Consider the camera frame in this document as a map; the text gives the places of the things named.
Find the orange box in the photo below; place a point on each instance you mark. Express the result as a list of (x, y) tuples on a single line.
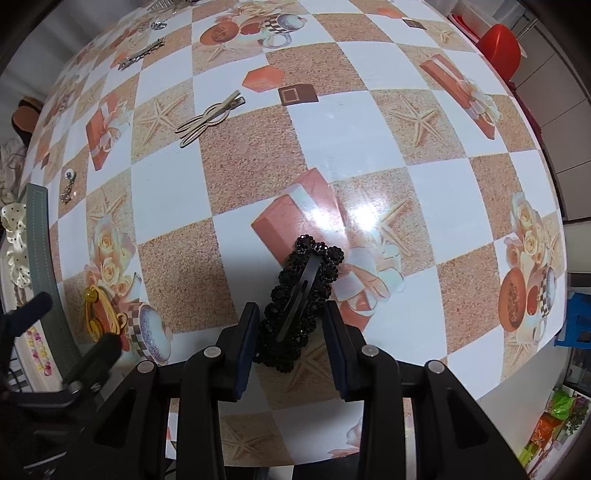
[(547, 431)]

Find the small silver hair clip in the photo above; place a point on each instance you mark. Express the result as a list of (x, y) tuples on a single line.
[(159, 24)]

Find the black beaded hair clip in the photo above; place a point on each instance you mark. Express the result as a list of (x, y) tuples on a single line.
[(295, 295)]

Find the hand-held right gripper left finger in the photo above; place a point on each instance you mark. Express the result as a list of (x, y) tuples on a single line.
[(244, 350)]

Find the cream cloth bag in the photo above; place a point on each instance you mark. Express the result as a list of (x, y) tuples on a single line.
[(9, 170)]

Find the blue plastic stool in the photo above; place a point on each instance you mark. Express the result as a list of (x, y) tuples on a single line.
[(577, 323)]

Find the white plastic container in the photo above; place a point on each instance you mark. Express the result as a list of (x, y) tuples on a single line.
[(471, 14)]

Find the checkered patterned tablecloth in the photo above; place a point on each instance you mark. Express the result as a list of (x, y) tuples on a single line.
[(415, 138)]

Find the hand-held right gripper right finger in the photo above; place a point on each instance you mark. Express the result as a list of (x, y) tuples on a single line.
[(339, 350)]

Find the silver rhinestone bar clip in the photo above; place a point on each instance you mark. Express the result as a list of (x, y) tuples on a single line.
[(138, 54)]

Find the grey shallow box tray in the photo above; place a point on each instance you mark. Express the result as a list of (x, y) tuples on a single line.
[(39, 230)]

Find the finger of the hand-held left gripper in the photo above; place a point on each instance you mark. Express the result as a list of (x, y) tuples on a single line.
[(32, 310), (97, 353)]

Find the green packet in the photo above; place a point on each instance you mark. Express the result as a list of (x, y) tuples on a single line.
[(561, 404)]

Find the red plastic stool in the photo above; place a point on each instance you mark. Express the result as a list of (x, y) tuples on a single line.
[(498, 44)]

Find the cream polka dot scrunchie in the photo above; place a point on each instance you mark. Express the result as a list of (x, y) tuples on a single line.
[(14, 240)]

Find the white drop earring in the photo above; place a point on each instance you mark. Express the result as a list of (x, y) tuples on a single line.
[(68, 187)]

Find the clear claw clip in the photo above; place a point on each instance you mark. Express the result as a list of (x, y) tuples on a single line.
[(164, 3)]

